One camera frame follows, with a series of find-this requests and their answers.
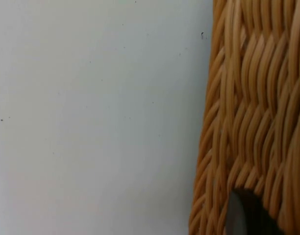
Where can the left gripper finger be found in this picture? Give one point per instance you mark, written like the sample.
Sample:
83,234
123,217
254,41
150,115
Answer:
250,215

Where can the pale wicker basket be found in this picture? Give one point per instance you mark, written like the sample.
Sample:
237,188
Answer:
253,98

